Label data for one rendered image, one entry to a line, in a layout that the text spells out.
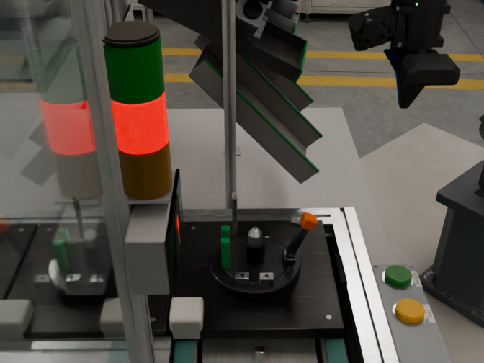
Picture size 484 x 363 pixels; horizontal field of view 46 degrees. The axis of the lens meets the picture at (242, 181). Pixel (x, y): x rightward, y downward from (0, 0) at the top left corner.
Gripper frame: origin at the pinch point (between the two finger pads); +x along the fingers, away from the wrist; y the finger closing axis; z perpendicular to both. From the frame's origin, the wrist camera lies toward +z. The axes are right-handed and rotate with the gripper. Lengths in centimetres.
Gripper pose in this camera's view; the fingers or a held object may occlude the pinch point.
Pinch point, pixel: (407, 83)
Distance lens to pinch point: 80.9
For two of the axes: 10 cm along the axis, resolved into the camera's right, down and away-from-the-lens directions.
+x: 0.0, 8.2, 5.7
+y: 0.1, 5.7, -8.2
